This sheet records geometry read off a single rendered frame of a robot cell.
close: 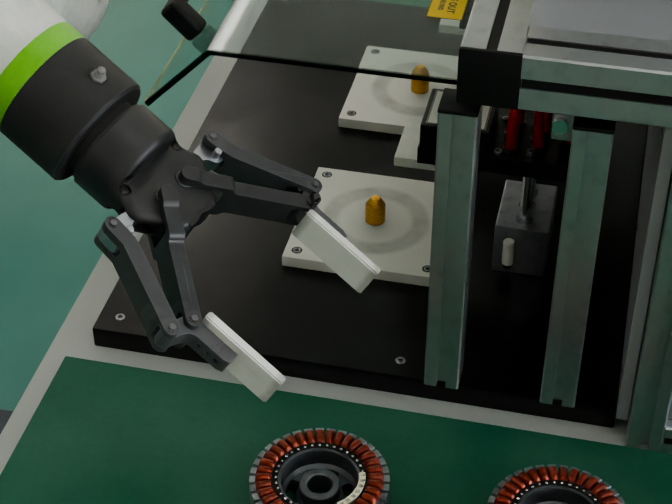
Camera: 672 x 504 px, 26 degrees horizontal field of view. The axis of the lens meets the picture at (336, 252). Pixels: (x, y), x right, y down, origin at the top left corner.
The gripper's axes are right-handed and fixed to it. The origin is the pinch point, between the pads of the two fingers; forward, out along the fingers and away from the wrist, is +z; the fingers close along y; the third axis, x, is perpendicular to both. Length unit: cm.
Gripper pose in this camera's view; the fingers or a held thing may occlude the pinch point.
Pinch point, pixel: (313, 323)
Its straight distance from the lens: 105.4
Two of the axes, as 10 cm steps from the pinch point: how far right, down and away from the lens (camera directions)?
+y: -5.0, 5.4, -6.8
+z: 7.5, 6.6, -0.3
